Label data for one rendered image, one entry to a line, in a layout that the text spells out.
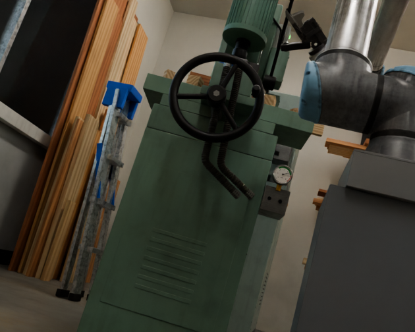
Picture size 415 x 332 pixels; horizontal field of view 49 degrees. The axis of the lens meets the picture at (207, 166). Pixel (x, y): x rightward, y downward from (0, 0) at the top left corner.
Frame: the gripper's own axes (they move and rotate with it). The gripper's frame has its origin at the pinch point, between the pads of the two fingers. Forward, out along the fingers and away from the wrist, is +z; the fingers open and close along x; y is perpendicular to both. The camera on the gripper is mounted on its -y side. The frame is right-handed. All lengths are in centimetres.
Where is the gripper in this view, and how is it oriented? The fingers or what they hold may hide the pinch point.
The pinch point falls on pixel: (284, 10)
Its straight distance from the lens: 186.4
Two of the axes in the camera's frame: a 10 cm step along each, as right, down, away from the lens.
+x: -1.8, 3.6, -9.2
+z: -6.0, -7.8, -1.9
